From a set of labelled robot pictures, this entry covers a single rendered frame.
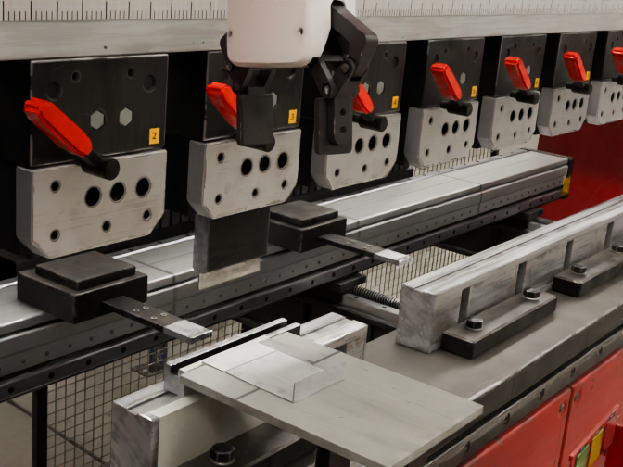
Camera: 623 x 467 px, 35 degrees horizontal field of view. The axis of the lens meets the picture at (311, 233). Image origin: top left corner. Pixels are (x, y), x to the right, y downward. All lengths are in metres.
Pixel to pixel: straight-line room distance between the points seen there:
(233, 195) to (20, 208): 0.25
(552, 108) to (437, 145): 0.36
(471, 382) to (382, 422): 0.44
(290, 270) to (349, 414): 0.63
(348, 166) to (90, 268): 0.35
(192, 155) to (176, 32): 0.13
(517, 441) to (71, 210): 0.92
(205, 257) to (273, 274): 0.53
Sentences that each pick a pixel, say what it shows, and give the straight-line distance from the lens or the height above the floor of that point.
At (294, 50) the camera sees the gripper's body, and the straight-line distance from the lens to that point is 0.70.
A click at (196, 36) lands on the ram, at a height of 1.35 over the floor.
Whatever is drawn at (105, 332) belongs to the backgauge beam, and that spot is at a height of 0.93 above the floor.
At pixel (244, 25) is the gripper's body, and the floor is 1.38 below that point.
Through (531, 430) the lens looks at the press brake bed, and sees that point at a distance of 1.62.
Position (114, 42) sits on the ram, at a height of 1.35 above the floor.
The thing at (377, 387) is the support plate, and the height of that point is 1.00.
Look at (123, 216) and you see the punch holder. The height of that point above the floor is 1.20.
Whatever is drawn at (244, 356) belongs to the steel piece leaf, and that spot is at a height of 1.00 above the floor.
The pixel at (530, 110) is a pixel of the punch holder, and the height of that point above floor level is 1.22.
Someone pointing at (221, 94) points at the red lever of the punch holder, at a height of 1.31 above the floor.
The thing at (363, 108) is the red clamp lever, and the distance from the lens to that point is 1.10.
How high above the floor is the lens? 1.45
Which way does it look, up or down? 16 degrees down
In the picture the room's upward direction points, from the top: 5 degrees clockwise
